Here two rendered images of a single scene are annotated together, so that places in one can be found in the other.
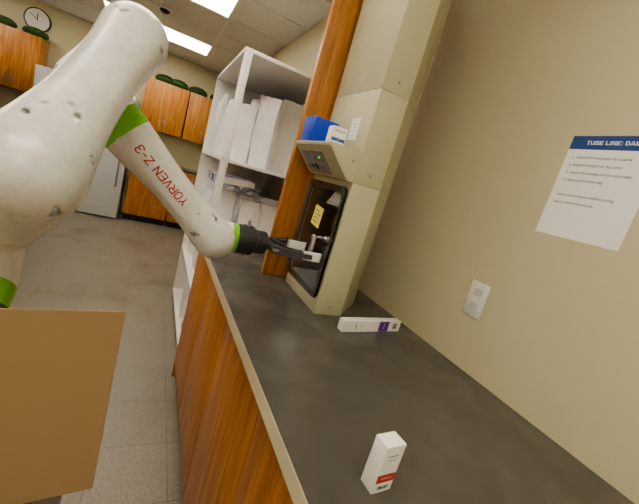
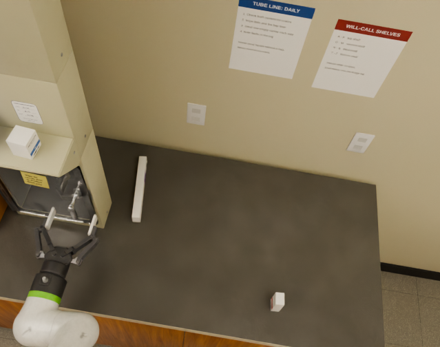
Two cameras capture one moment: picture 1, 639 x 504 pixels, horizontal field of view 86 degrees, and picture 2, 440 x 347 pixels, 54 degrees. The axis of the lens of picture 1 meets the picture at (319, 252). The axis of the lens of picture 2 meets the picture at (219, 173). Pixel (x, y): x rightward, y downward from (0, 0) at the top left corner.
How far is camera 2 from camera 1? 1.23 m
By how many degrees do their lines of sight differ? 67
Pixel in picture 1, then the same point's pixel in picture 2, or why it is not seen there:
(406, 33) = (41, 11)
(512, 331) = (233, 126)
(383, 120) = (70, 96)
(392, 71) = (54, 59)
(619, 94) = not seen: outside the picture
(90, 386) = not seen: outside the picture
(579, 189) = (256, 40)
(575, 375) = (279, 138)
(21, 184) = not seen: outside the picture
